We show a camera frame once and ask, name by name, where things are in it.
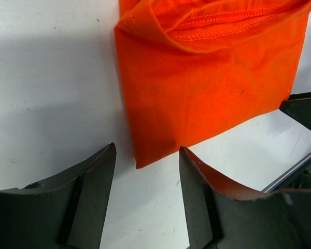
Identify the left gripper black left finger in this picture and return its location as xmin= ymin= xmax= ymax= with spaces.
xmin=0 ymin=143 xmax=117 ymax=248

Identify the orange t-shirt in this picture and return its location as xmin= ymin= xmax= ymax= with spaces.
xmin=114 ymin=0 xmax=311 ymax=169

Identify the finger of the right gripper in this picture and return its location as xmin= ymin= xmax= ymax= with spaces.
xmin=279 ymin=92 xmax=311 ymax=131

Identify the aluminium front rail frame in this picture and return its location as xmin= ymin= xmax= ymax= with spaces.
xmin=262 ymin=152 xmax=311 ymax=193

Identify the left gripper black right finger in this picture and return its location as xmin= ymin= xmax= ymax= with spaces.
xmin=179 ymin=147 xmax=311 ymax=248

